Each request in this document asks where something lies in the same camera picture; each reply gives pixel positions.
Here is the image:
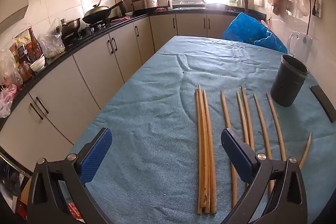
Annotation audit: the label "pink plastic bag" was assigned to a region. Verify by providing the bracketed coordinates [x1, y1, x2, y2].
[0, 84, 17, 118]

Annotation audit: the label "silver rice cooker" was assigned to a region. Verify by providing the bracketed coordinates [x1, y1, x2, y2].
[131, 0, 158, 14]

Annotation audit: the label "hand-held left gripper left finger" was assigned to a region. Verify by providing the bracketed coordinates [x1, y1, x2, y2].
[26, 128, 112, 224]

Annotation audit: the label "cardboard box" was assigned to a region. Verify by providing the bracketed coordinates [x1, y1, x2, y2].
[16, 177, 33, 222]

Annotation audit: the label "beige base cabinets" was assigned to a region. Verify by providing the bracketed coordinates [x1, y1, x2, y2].
[0, 14, 267, 169]

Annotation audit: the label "dark sauce bottle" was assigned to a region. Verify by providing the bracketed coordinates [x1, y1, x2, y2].
[28, 28, 42, 62]

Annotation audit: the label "black gas stove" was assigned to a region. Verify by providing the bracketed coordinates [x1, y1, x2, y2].
[62, 21, 111, 43]

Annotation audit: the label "clear plastic food bag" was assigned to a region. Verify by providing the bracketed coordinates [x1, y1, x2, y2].
[38, 18, 66, 58]

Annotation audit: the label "blue plastic bag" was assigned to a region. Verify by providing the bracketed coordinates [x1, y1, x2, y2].
[223, 13, 288, 54]

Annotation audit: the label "clear glass pitcher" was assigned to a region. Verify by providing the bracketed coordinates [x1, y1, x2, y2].
[287, 32, 313, 63]

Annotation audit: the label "red chili jar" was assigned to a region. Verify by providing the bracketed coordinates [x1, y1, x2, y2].
[18, 61, 33, 81]

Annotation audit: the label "blue towel tablecloth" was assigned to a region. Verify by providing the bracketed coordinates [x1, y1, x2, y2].
[69, 35, 336, 224]

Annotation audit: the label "black kitchen countertop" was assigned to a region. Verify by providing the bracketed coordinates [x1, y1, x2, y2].
[0, 7, 265, 130]

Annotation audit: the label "black power cable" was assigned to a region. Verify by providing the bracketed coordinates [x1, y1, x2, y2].
[305, 0, 317, 36]

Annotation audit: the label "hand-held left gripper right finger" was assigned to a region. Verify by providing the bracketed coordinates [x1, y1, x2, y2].
[221, 128, 308, 224]

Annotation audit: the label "white wall socket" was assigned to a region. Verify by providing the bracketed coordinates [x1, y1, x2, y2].
[314, 0, 323, 18]

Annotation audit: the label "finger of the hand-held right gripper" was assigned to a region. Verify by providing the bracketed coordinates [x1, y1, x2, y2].
[310, 85, 336, 123]

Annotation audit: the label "steel cooking pot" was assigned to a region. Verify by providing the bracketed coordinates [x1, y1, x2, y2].
[61, 18, 81, 32]

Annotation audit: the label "black chopstick holder cup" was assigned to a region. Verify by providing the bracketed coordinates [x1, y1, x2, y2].
[270, 54, 310, 107]

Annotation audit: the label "black wok with lid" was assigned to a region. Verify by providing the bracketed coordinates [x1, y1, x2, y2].
[82, 0, 126, 24]

